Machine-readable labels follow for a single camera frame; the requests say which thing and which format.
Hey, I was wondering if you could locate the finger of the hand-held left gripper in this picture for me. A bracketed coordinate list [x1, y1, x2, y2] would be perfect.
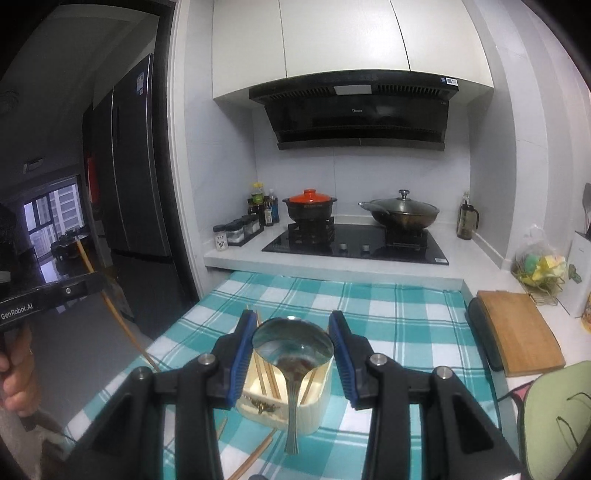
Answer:
[46, 271, 106, 309]

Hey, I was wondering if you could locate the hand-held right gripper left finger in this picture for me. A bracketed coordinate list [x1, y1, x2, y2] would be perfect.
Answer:
[69, 309, 259, 480]

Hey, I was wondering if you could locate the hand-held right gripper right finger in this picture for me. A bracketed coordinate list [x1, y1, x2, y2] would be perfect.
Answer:
[328, 310, 525, 480]

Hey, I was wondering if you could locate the metal spoon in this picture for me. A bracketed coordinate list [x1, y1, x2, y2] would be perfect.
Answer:
[252, 316, 334, 455]

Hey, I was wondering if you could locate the cream utensil holder box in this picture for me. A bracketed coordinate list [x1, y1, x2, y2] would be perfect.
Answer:
[238, 323, 335, 437]

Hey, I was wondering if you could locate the person's left hand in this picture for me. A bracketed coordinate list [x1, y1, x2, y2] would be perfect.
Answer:
[0, 323, 41, 417]

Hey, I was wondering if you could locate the teal checked tablecloth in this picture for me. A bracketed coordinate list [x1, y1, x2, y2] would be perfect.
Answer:
[60, 271, 502, 480]

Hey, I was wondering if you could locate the window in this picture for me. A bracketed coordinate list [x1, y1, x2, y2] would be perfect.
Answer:
[23, 178, 81, 259]

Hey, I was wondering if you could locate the black gas hob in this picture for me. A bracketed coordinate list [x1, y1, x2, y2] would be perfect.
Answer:
[262, 222, 450, 266]

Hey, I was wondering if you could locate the orange hanging cloth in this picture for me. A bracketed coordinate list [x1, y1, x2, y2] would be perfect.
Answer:
[87, 154, 100, 204]

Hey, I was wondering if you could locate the glass spice jar rack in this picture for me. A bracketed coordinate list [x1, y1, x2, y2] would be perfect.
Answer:
[226, 215, 264, 246]

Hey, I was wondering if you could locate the dark refrigerator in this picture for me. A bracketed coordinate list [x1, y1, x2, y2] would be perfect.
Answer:
[83, 53, 185, 340]

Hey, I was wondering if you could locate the black clay pot red lid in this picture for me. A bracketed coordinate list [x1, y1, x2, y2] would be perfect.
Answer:
[281, 188, 338, 223]

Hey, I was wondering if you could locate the dark wok with lid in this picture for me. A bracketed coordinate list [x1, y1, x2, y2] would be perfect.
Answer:
[358, 189, 440, 230]

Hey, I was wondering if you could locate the wooden cutting board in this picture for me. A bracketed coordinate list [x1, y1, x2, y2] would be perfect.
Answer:
[476, 290, 566, 378]

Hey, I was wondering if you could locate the glass kettle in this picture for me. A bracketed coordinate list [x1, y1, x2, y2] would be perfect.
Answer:
[457, 191, 481, 241]

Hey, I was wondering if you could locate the plastic bag of sponges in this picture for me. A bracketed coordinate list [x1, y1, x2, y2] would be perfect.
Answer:
[512, 225, 568, 305]

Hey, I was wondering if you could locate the black range hood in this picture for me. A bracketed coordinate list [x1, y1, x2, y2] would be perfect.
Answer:
[248, 70, 460, 152]

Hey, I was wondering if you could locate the white knife holder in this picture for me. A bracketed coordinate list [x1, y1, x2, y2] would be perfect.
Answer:
[556, 231, 591, 319]

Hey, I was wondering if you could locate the white wall cabinet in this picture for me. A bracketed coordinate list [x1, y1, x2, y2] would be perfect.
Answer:
[211, 0, 495, 100]

